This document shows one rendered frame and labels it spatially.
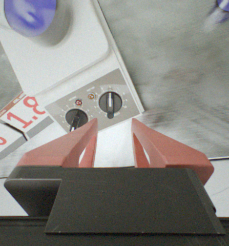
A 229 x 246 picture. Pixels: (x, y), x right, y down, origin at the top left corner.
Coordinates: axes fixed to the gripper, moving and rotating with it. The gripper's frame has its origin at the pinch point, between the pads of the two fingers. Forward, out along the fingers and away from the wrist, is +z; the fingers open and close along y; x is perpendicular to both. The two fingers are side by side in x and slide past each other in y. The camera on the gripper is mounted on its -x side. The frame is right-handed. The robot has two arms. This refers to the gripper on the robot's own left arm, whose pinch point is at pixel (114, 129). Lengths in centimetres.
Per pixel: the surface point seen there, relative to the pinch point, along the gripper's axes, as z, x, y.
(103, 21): 10.2, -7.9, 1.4
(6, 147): 11.2, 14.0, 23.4
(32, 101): 11.8, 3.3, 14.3
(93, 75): 7.3, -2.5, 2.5
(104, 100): 6.9, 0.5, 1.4
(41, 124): 11.9, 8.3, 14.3
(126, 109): 7.3, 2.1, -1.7
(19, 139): 11.5, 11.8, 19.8
